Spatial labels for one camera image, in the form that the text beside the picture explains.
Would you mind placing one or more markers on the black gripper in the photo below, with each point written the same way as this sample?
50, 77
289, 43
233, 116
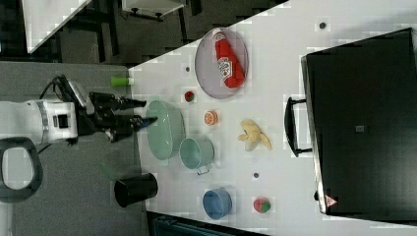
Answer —
105, 120

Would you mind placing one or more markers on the yellow plush banana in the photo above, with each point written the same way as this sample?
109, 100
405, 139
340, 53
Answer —
253, 135

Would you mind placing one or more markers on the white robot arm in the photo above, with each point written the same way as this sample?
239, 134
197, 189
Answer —
25, 126

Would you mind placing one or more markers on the green oval colander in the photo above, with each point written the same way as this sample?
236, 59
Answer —
167, 132

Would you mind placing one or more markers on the small red strawberry toy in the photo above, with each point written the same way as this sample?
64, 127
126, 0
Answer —
189, 96

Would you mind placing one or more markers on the black cylindrical cup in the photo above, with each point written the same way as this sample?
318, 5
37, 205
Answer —
136, 189

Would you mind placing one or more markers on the orange slice toy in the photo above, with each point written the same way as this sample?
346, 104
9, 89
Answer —
211, 118

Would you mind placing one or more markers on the grey round plate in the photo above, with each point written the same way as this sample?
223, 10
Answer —
206, 66

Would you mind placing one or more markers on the red plush ketchup bottle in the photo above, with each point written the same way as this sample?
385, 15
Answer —
228, 63

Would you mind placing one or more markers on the blue bowl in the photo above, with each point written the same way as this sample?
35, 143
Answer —
217, 203

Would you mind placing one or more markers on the red green apple toy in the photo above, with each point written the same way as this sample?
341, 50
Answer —
261, 204

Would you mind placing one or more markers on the black toaster oven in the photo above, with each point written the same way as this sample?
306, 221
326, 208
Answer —
361, 109

